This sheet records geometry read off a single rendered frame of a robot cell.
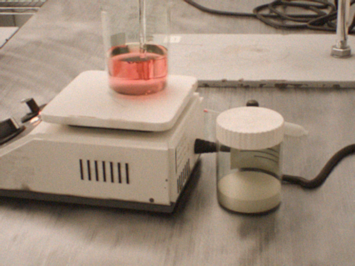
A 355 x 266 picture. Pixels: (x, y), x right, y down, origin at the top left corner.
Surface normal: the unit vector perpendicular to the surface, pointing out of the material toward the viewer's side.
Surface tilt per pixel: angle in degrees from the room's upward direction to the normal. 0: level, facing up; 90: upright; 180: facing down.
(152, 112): 0
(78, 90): 0
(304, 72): 0
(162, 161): 90
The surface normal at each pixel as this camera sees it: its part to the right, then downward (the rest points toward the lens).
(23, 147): -0.24, 0.39
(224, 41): -0.02, -0.92
